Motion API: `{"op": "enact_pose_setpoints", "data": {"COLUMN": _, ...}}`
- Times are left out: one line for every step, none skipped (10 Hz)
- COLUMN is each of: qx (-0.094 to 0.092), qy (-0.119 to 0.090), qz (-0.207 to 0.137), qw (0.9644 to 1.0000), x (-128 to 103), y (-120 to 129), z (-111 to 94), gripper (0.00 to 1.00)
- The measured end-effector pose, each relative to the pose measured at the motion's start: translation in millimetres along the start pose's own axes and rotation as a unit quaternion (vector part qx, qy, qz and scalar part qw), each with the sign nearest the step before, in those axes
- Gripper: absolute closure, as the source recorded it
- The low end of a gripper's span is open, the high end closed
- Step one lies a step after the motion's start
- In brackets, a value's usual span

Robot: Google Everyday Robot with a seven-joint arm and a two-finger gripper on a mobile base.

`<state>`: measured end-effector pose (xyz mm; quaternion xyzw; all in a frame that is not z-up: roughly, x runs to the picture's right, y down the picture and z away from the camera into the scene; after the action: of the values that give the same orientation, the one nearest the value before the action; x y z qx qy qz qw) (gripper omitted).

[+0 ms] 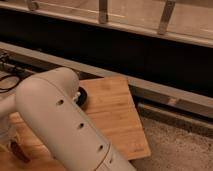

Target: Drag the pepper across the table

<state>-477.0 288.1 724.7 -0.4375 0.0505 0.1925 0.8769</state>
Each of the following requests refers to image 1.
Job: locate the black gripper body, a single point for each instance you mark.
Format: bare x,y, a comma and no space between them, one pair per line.
81,100

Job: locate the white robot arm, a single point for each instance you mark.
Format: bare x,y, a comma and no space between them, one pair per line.
45,102

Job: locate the bamboo cutting board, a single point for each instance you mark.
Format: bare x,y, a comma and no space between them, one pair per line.
110,108

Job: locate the metal bracket middle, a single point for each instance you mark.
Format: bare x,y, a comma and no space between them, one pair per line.
103,11

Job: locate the metal bracket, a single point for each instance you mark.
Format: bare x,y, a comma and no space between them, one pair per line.
166,16
103,11

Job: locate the metal bracket right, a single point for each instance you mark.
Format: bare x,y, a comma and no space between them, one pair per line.
166,16

